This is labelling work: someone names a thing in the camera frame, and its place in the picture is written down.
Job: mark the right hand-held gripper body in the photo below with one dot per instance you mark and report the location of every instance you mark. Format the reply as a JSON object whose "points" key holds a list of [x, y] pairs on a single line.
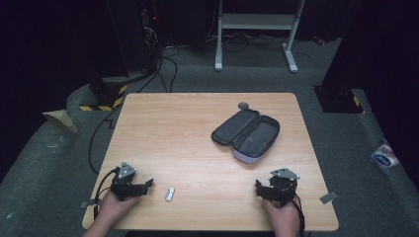
{"points": [[283, 187]]}

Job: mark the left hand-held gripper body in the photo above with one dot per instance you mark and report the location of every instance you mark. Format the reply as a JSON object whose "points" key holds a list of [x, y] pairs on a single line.
{"points": [[122, 182]]}

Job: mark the small white flash drive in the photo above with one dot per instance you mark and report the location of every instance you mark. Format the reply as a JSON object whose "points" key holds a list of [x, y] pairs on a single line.
{"points": [[170, 194]]}

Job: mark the grey zip case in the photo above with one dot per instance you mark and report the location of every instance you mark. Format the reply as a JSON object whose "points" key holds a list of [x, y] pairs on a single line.
{"points": [[246, 135]]}

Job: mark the person's left hand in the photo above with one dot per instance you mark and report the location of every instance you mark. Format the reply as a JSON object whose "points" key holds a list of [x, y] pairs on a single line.
{"points": [[113, 207]]}

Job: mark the person's right hand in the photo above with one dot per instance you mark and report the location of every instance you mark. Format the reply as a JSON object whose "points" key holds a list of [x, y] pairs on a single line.
{"points": [[283, 219]]}

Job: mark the grey tape strip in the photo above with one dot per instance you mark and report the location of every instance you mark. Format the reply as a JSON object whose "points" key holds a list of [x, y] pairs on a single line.
{"points": [[328, 197], [88, 204]]}

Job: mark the round grey case tab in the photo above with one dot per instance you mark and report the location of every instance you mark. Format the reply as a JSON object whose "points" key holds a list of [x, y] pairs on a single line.
{"points": [[243, 105]]}

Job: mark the yellow-black striped stand base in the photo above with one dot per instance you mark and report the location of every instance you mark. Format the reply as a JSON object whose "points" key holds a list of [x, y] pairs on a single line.
{"points": [[105, 97]]}

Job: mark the black stand base yellow mark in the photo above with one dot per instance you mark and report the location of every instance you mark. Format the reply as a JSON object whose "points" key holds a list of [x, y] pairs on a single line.
{"points": [[339, 100]]}

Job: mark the white and blue packet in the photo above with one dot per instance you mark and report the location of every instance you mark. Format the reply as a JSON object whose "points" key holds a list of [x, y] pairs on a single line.
{"points": [[384, 157]]}

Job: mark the small red object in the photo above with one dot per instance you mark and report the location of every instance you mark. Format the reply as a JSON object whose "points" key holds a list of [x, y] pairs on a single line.
{"points": [[318, 40]]}

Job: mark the dark computer tower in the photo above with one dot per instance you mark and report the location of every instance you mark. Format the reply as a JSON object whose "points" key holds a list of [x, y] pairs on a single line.
{"points": [[150, 29]]}

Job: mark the white metal stand frame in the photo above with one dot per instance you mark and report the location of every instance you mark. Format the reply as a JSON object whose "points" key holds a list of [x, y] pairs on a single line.
{"points": [[257, 21]]}

